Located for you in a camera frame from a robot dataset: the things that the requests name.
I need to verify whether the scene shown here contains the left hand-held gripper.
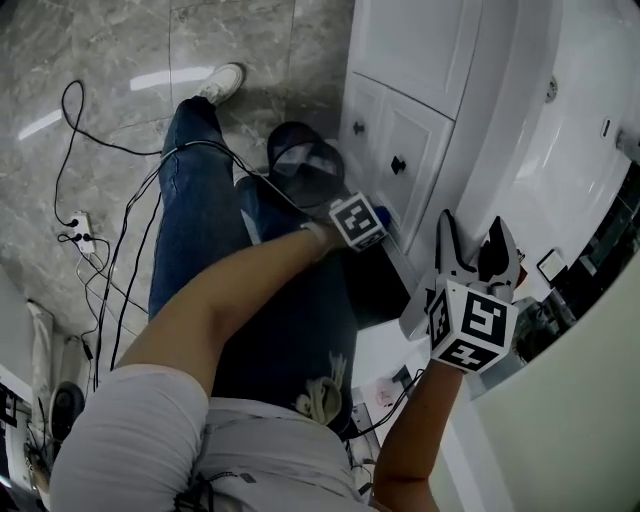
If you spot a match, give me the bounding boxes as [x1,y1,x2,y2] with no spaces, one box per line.
[327,191,390,254]

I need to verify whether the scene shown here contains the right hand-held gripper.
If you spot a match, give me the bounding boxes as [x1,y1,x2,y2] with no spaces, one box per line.
[398,208,521,376]

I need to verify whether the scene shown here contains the person's right forearm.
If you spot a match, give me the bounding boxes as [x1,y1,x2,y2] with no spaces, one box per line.
[372,359,470,512]

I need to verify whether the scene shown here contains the person's left forearm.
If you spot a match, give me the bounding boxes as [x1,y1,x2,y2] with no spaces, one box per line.
[112,222,335,397]

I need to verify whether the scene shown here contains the black waste bin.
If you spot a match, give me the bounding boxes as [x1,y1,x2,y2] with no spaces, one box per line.
[265,120,347,210]

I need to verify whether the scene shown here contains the black soap dispenser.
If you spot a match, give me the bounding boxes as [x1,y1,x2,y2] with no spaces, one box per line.
[536,247,570,282]

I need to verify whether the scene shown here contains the white bathtub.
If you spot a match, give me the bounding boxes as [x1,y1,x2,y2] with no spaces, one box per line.
[349,319,431,401]

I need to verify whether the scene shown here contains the person's blue jeans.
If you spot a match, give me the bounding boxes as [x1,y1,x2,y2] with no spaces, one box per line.
[146,95,360,437]

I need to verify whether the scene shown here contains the person's white shoe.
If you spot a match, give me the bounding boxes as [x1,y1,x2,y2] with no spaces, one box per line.
[196,61,247,106]

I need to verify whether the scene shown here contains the white power strip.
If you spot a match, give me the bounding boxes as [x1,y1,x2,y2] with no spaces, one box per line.
[66,210,97,255]

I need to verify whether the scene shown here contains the person's grey shirt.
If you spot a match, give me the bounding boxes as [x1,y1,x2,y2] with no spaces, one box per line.
[48,363,382,512]

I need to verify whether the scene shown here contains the white wrist strap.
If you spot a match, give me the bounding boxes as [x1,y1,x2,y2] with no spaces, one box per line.
[299,221,332,252]

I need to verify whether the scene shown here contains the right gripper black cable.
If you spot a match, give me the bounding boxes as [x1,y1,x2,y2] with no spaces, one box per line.
[349,366,427,442]

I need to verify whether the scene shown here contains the white knotted cord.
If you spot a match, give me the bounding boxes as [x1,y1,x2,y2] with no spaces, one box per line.
[293,350,348,422]

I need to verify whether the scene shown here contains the black braided strap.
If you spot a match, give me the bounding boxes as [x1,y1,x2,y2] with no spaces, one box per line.
[174,468,260,512]

